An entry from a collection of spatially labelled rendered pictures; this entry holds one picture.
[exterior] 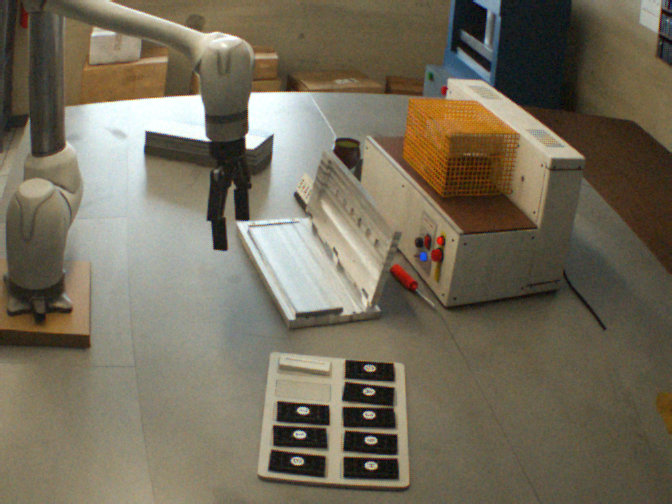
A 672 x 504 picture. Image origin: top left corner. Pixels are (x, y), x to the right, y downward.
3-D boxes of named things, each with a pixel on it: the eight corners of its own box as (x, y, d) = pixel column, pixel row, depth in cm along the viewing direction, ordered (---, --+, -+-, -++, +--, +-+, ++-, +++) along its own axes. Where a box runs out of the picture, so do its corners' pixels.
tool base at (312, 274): (236, 231, 225) (236, 218, 223) (314, 224, 232) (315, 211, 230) (288, 328, 190) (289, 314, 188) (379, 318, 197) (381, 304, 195)
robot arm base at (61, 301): (8, 326, 167) (6, 305, 164) (3, 276, 184) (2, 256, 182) (76, 322, 174) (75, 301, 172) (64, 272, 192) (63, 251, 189)
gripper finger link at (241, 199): (233, 189, 183) (234, 188, 184) (235, 220, 187) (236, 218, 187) (247, 190, 183) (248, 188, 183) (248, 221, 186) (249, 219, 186)
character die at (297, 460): (270, 453, 151) (271, 449, 150) (325, 460, 151) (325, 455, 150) (268, 470, 147) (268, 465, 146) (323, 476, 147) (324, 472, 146)
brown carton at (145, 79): (83, 88, 520) (86, 53, 507) (165, 80, 534) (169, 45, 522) (78, 107, 486) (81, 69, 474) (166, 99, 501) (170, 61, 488)
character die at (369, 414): (341, 410, 165) (342, 406, 164) (392, 412, 166) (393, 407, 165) (343, 426, 160) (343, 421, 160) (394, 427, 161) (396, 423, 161)
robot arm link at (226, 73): (252, 115, 164) (254, 95, 175) (251, 42, 157) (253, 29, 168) (197, 120, 163) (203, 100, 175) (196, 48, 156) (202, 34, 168)
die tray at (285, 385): (270, 355, 180) (270, 351, 180) (403, 366, 181) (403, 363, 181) (257, 479, 145) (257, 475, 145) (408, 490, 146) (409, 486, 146)
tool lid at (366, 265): (324, 148, 222) (330, 149, 223) (303, 216, 230) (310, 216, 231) (395, 231, 187) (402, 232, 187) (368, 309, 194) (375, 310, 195)
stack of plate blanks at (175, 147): (143, 153, 265) (144, 127, 261) (162, 139, 276) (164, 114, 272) (254, 175, 255) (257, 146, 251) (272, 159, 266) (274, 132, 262)
